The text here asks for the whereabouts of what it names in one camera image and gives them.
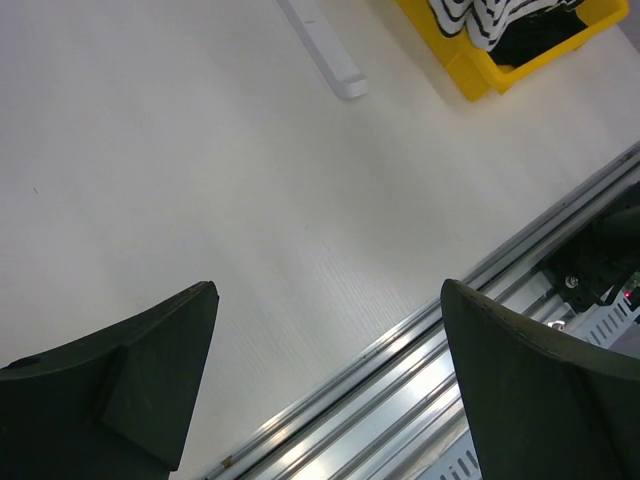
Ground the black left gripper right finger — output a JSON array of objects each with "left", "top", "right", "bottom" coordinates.
[{"left": 439, "top": 278, "right": 640, "bottom": 480}]

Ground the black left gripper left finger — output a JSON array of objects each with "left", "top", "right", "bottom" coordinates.
[{"left": 1, "top": 281, "right": 219, "bottom": 479}]

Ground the white black-striped tank top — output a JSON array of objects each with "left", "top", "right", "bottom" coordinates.
[{"left": 427, "top": 0, "right": 582, "bottom": 52}]

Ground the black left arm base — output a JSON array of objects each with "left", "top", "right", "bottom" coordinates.
[{"left": 539, "top": 183, "right": 639, "bottom": 313}]

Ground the yellow plastic bin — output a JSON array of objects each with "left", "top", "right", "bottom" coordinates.
[{"left": 399, "top": 1, "right": 629, "bottom": 101}]

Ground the plain black garment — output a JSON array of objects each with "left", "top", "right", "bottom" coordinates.
[{"left": 489, "top": 9, "right": 587, "bottom": 68}]

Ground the white clothes rack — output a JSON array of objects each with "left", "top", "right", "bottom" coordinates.
[{"left": 277, "top": 0, "right": 368, "bottom": 100}]

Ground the slotted grey cable duct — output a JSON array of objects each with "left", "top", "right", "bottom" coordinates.
[{"left": 439, "top": 294, "right": 640, "bottom": 480}]

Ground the aluminium mounting rail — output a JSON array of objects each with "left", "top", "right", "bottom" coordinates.
[{"left": 210, "top": 147, "right": 639, "bottom": 479}]

